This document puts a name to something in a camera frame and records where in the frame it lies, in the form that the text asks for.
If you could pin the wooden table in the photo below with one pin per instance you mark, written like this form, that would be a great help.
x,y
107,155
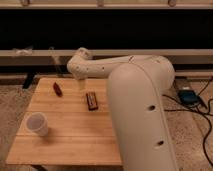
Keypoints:
x,y
77,136

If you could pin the wooden rail shelf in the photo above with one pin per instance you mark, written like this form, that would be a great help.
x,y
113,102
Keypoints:
x,y
44,57

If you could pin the brown chocolate bar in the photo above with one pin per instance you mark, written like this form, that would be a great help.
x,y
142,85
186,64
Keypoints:
x,y
91,101

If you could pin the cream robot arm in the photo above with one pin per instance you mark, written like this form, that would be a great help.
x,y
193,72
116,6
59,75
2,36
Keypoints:
x,y
135,85

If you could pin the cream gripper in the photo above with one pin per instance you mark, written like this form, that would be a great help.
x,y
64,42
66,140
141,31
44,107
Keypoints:
x,y
81,77

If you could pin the clear plastic wrap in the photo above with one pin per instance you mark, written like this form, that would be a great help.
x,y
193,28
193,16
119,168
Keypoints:
x,y
23,52

